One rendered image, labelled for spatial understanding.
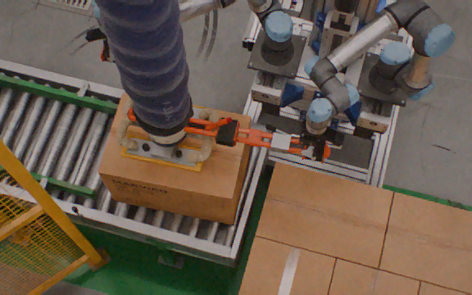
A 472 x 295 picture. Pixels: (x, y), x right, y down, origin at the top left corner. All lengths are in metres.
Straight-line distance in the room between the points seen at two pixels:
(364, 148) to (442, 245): 0.77
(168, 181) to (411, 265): 1.21
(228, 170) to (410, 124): 1.58
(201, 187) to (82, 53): 1.78
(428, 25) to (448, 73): 1.95
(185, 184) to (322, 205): 0.75
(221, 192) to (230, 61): 1.53
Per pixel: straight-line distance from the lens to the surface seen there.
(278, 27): 2.76
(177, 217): 3.17
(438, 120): 4.11
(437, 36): 2.34
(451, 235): 3.28
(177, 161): 2.63
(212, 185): 2.78
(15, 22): 4.56
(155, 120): 2.37
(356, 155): 3.68
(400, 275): 3.17
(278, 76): 2.97
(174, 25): 1.93
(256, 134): 2.54
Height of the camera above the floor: 3.56
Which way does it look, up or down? 67 degrees down
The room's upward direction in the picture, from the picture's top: 3 degrees counter-clockwise
